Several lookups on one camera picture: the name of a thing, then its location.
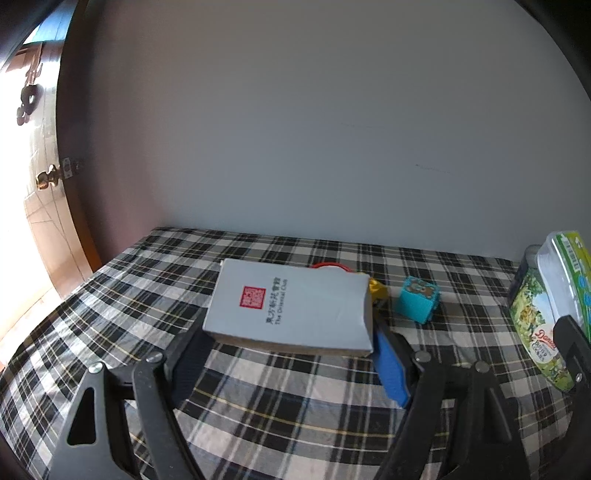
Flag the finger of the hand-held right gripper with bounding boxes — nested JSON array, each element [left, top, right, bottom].
[[553, 315, 591, 393]]

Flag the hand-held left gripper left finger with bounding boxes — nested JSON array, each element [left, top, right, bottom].
[[48, 330, 218, 480]]

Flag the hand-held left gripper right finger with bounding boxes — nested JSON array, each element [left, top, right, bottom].
[[372, 323, 532, 480]]

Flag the round printed cookie tin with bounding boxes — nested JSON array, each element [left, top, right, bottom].
[[507, 244, 583, 393]]

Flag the yellow toy brick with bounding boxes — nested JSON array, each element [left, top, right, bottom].
[[368, 277, 389, 308]]

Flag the clear green-label plastic box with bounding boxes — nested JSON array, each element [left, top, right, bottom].
[[536, 231, 591, 340]]

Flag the white card box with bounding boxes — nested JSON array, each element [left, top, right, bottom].
[[202, 258, 376, 358]]

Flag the teal bear toy brick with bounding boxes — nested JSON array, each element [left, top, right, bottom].
[[397, 276, 440, 324]]

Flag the black white plaid blanket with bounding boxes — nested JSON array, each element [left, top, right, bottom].
[[0, 226, 587, 480]]

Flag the brown wooden door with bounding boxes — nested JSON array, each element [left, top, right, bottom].
[[0, 39, 103, 365]]

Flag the brass door knob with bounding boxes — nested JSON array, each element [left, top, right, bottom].
[[36, 165, 61, 190]]

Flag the dark door ornament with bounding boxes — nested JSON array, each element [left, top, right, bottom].
[[16, 62, 44, 125]]

